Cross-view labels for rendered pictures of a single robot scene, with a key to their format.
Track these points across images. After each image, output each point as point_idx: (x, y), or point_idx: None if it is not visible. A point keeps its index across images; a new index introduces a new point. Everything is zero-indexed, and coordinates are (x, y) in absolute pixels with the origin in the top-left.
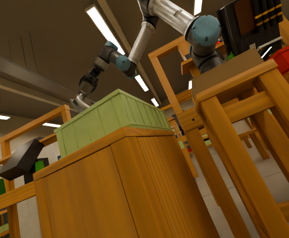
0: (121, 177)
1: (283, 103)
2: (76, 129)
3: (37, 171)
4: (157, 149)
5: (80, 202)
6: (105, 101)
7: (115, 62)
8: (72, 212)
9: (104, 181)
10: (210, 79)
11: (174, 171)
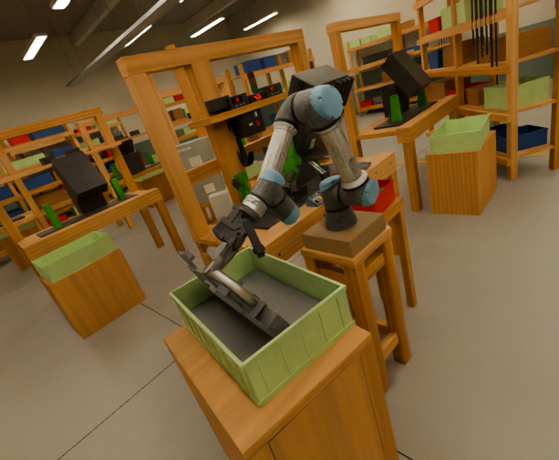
0: (367, 377)
1: (389, 263)
2: (286, 350)
3: (253, 444)
4: None
5: (327, 426)
6: (330, 302)
7: (288, 216)
8: (317, 444)
9: (352, 390)
10: (360, 242)
11: None
